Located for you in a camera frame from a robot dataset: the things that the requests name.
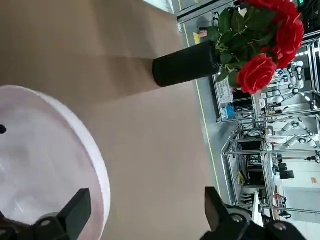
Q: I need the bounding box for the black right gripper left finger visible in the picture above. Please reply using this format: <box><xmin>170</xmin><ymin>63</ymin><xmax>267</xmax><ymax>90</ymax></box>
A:
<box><xmin>0</xmin><ymin>187</ymin><xmax>92</xmax><ymax>240</ymax></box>

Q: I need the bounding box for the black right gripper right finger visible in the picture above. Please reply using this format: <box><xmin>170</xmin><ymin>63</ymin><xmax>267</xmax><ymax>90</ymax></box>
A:
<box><xmin>202</xmin><ymin>186</ymin><xmax>311</xmax><ymax>240</ymax></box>

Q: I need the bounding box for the white round plate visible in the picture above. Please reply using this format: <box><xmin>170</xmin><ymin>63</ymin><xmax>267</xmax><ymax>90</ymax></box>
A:
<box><xmin>0</xmin><ymin>84</ymin><xmax>112</xmax><ymax>240</ymax></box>

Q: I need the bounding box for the red rose bouquet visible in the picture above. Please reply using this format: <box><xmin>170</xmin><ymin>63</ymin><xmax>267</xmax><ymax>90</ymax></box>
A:
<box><xmin>206</xmin><ymin>0</ymin><xmax>305</xmax><ymax>95</ymax></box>

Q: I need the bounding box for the black cylindrical vase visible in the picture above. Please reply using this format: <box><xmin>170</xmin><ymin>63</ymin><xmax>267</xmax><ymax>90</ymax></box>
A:
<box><xmin>152</xmin><ymin>39</ymin><xmax>221</xmax><ymax>88</ymax></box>

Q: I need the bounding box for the aluminium frame workcell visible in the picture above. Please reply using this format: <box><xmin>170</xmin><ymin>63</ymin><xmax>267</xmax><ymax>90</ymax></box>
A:
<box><xmin>212</xmin><ymin>37</ymin><xmax>320</xmax><ymax>218</ymax></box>

